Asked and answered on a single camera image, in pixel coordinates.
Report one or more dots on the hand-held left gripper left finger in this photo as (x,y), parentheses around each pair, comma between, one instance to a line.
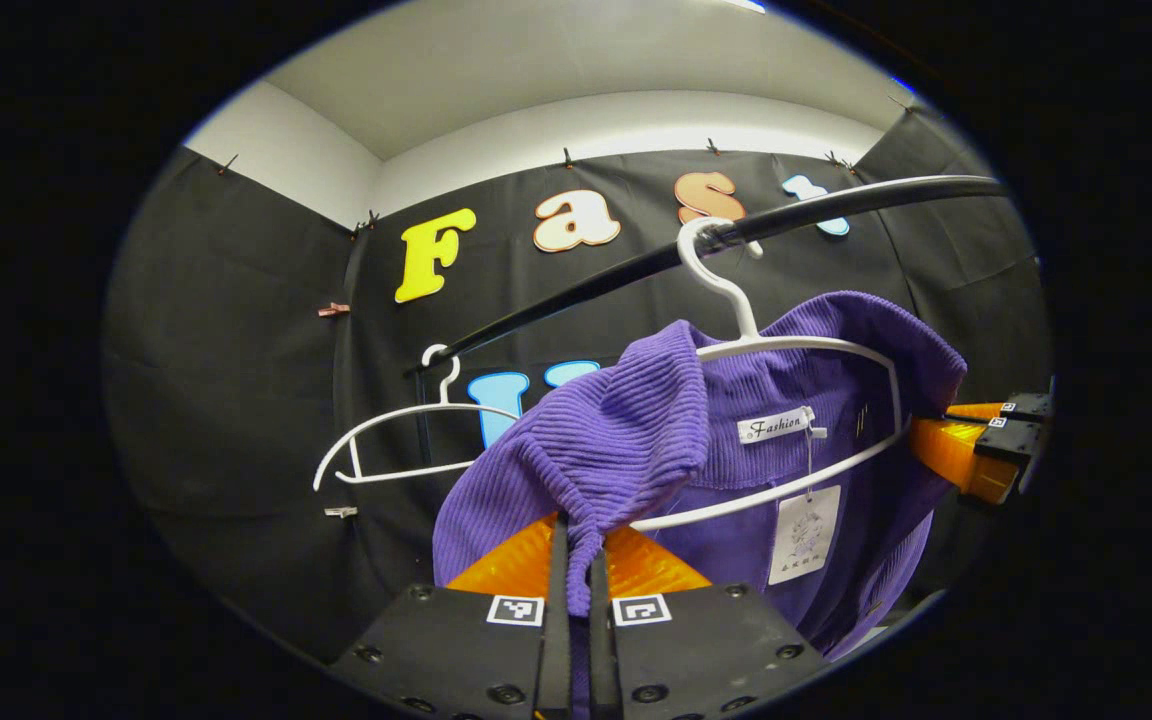
(554,640)

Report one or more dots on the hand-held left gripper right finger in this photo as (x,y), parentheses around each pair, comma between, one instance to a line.
(604,640)

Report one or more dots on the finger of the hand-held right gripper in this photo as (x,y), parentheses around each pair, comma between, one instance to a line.
(1016,440)
(1031,405)

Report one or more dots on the white plastic clothes hanger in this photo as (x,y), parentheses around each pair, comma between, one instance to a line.
(406,472)
(796,341)

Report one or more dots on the silver clip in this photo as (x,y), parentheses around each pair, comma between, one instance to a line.
(341,511)

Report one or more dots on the red clip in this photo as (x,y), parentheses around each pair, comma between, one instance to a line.
(333,309)

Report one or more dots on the row of small black clips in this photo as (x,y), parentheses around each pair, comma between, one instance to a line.
(568,157)

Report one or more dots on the large ceiling light panel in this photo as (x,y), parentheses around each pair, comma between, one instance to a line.
(746,4)

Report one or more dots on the black clothes rail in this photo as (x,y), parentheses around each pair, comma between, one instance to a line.
(836,203)

